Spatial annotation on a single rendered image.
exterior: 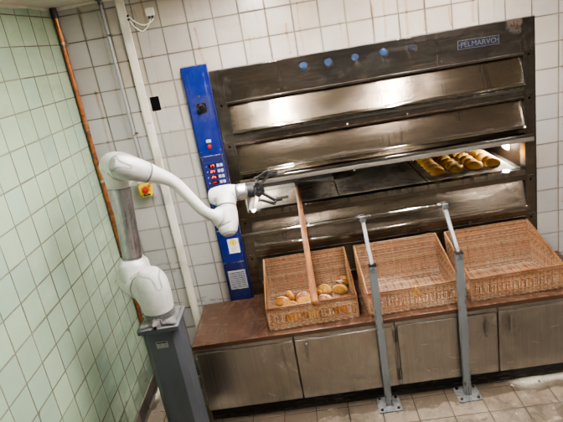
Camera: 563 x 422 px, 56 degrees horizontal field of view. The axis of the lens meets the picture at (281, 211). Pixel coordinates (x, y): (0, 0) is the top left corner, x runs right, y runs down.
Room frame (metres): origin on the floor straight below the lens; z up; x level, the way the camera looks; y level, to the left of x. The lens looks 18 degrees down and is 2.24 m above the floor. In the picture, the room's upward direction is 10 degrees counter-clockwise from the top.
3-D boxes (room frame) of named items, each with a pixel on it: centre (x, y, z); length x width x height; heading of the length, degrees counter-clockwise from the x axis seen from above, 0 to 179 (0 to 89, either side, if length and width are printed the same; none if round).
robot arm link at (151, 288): (2.39, 0.70, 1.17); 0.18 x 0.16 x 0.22; 37
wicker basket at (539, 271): (2.94, -1.29, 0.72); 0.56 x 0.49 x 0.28; 88
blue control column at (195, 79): (4.23, 0.32, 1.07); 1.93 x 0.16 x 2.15; 177
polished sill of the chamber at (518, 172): (3.26, -0.68, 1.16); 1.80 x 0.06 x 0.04; 87
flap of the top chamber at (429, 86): (3.24, -0.68, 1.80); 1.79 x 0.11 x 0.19; 87
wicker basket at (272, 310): (3.00, -0.09, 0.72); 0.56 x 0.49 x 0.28; 88
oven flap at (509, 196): (3.24, -0.68, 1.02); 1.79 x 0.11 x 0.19; 87
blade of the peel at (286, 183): (3.89, -0.15, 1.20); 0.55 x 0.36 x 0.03; 88
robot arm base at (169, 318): (2.36, 0.69, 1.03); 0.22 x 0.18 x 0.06; 178
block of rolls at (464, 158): (3.64, -1.28, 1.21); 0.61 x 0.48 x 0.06; 177
